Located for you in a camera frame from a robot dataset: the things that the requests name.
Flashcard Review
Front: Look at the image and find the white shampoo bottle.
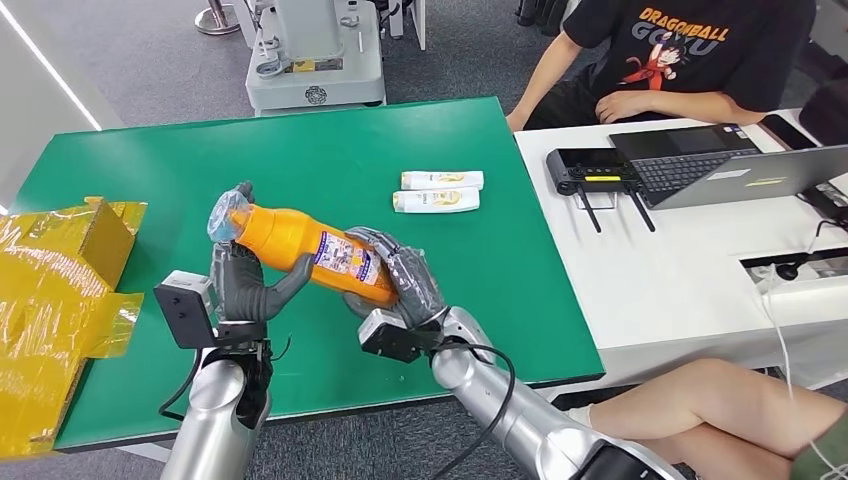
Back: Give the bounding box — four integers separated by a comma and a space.
400, 170, 485, 192
392, 187, 482, 215

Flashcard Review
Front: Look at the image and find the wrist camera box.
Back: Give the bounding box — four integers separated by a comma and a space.
153, 270, 220, 350
358, 308, 442, 364

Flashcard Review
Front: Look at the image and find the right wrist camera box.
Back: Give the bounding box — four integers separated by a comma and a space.
358, 308, 442, 364

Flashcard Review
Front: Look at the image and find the thin black desk cable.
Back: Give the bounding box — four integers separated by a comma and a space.
808, 218, 848, 254

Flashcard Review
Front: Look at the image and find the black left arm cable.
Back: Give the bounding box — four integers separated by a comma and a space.
157, 347, 201, 423

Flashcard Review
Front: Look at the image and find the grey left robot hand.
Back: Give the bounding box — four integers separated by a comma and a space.
209, 181, 317, 327

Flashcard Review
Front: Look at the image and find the grey laptop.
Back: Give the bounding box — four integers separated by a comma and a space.
609, 123, 848, 211

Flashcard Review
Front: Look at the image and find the white panel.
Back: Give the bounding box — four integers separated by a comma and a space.
389, 0, 427, 52

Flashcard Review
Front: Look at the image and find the white machine with column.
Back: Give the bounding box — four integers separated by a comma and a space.
245, 0, 388, 117

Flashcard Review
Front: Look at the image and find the person's left hand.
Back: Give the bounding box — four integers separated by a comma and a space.
596, 89, 655, 126

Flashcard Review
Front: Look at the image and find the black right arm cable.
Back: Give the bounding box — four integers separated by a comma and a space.
430, 341, 518, 480

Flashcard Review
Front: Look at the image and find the person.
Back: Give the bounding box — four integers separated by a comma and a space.
506, 0, 817, 132
566, 358, 848, 480

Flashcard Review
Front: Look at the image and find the black smartphone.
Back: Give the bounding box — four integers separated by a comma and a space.
758, 113, 819, 151

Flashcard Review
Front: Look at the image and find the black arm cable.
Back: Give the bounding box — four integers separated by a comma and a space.
157, 347, 201, 423
430, 341, 518, 480

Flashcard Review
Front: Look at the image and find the yellow tape-wrapped cardboard box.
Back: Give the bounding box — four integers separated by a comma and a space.
0, 196, 148, 460

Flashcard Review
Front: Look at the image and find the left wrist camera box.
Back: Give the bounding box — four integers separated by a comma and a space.
153, 270, 220, 350

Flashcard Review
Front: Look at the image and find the orange bottle with blue cap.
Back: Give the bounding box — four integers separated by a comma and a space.
207, 188, 402, 309

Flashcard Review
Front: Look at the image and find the metal stanchion base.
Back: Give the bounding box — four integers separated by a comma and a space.
193, 0, 241, 36

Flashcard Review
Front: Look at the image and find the black controller with antennas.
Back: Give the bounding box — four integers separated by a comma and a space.
546, 147, 657, 234

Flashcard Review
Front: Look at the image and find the black flat device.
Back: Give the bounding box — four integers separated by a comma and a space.
799, 182, 848, 228

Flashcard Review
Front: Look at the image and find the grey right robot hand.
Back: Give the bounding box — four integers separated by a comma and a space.
342, 226, 450, 331

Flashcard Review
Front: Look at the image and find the black bag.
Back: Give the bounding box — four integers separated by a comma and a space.
799, 79, 848, 147

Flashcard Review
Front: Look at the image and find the desk cable tray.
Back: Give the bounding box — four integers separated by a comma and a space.
738, 246, 848, 287

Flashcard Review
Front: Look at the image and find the white cable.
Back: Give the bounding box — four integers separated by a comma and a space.
755, 264, 848, 480

